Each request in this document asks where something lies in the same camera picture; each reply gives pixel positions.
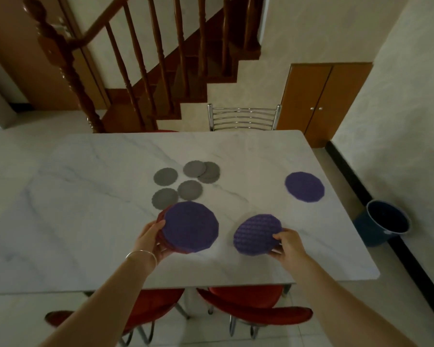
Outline person's left hand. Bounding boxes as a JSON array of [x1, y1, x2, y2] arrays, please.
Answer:
[[133, 220, 174, 264]]

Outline person's right hand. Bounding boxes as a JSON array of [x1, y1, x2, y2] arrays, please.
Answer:
[[269, 229, 309, 266]]

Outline purple round silicone mat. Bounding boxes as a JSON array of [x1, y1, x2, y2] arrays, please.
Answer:
[[285, 171, 326, 204], [164, 201, 220, 254], [233, 214, 283, 256]]

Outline person's right forearm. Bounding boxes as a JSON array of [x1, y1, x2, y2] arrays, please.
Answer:
[[284, 255, 418, 347]]

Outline person's left forearm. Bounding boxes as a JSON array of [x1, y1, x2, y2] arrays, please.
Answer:
[[39, 252, 157, 347]]

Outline grey scalloped round coaster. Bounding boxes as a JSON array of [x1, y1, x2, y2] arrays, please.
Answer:
[[197, 161, 221, 184], [183, 160, 207, 179], [153, 167, 179, 187], [151, 188, 179, 210], [177, 180, 204, 201]]

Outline red seat metal chair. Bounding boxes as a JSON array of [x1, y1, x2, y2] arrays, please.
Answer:
[[196, 285, 314, 339], [44, 288, 189, 347]]

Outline blue plastic waste bin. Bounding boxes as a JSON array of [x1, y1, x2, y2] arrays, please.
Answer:
[[353, 199, 412, 248]]

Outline chrome slatted chair back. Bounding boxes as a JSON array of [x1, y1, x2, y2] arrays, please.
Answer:
[[207, 103, 282, 132]]

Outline wooden two-door cabinet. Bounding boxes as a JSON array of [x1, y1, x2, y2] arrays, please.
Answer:
[[276, 62, 374, 149]]

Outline wooden staircase steps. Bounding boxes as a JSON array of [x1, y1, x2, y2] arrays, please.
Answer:
[[101, 0, 265, 133]]

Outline row of wooden balusters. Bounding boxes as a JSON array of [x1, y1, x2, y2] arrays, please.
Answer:
[[104, 0, 258, 131]]

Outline wooden stair handrail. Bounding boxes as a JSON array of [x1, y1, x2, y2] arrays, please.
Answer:
[[69, 0, 131, 51]]

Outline brown wooden door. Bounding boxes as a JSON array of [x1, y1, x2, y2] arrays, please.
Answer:
[[0, 0, 111, 112]]

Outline silver wrist bracelet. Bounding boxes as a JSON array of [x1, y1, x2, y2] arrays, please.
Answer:
[[125, 250, 158, 270]]

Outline turned wooden newel post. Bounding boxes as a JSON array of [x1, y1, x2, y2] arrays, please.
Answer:
[[23, 0, 106, 134]]

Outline silver door handle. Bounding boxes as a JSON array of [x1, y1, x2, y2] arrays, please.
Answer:
[[54, 16, 73, 36]]

